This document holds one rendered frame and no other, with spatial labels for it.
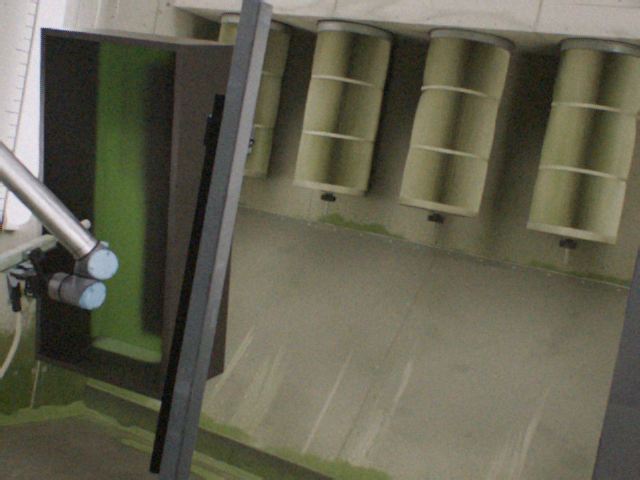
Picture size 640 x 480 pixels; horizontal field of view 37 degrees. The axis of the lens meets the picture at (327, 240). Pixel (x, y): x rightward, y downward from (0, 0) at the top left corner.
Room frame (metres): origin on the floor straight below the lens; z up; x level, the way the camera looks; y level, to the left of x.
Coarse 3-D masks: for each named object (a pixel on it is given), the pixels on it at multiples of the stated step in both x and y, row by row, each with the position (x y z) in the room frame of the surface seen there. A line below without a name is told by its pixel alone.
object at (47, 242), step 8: (88, 224) 3.44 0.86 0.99; (32, 240) 3.25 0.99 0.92; (40, 240) 3.25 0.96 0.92; (48, 240) 3.26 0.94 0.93; (56, 240) 3.31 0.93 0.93; (16, 248) 3.19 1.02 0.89; (24, 248) 3.18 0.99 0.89; (32, 248) 3.20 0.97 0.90; (48, 248) 3.27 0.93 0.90; (0, 256) 3.12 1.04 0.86; (8, 256) 3.12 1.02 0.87; (16, 256) 3.14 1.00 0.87; (24, 256) 3.18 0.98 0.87; (0, 264) 3.09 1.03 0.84; (8, 264) 3.12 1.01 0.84; (0, 272) 3.09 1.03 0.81; (8, 280) 3.16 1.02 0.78; (8, 288) 3.18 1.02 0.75; (16, 288) 3.18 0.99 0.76; (16, 296) 3.18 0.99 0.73; (16, 304) 3.19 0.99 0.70; (16, 312) 3.20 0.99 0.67
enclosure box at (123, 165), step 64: (64, 64) 3.39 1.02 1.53; (128, 64) 3.55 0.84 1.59; (192, 64) 3.06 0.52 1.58; (64, 128) 3.44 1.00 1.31; (128, 128) 3.59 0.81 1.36; (192, 128) 3.11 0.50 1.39; (64, 192) 3.49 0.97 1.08; (128, 192) 3.63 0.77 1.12; (192, 192) 3.16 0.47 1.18; (64, 256) 3.54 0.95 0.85; (128, 256) 3.67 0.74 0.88; (64, 320) 3.59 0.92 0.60; (128, 320) 3.71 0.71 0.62; (128, 384) 3.29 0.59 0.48
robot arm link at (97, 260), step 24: (0, 144) 2.75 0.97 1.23; (0, 168) 2.74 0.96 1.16; (24, 168) 2.78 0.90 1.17; (24, 192) 2.78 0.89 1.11; (48, 192) 2.82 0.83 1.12; (48, 216) 2.81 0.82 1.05; (72, 216) 2.86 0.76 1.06; (72, 240) 2.84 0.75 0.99; (96, 240) 2.89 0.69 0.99; (96, 264) 2.86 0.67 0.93
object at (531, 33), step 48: (192, 0) 4.49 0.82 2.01; (240, 0) 4.35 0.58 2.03; (288, 0) 4.21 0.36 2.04; (336, 0) 4.08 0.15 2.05; (384, 0) 3.95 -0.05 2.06; (432, 0) 3.83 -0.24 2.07; (480, 0) 3.72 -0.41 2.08; (528, 0) 3.62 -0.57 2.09; (576, 0) 3.52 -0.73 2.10; (624, 0) 3.43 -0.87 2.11; (528, 48) 3.95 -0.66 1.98
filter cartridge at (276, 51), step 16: (224, 16) 4.48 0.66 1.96; (224, 32) 4.48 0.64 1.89; (272, 32) 4.43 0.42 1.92; (288, 32) 4.50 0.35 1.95; (272, 48) 4.44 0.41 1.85; (288, 48) 4.57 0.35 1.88; (272, 64) 4.46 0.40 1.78; (272, 80) 4.47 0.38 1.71; (272, 96) 4.49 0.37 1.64; (256, 112) 4.44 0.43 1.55; (272, 112) 4.50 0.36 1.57; (256, 128) 4.45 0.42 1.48; (272, 128) 4.54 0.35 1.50; (256, 144) 4.46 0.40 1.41; (256, 160) 4.47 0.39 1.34; (256, 176) 4.47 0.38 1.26
